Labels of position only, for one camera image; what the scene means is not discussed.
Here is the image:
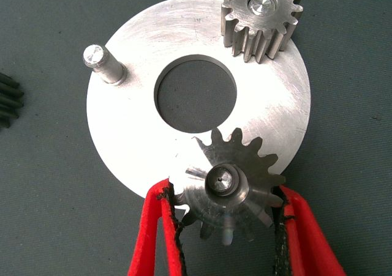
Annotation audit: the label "small steel planetary gear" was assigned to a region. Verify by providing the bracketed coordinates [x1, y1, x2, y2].
[174, 127, 287, 248]
[0, 72, 25, 129]
[220, 0, 304, 64]

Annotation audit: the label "dark grey table cloth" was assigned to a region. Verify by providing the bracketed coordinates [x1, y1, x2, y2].
[0, 0, 392, 276]

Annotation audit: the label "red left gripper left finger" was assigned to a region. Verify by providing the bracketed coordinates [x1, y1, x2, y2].
[127, 177, 187, 276]

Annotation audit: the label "round metal carrier plate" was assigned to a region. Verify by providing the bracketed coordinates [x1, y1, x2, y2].
[82, 0, 312, 203]

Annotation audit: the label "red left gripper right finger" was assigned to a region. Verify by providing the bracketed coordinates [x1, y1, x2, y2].
[271, 185, 349, 276]

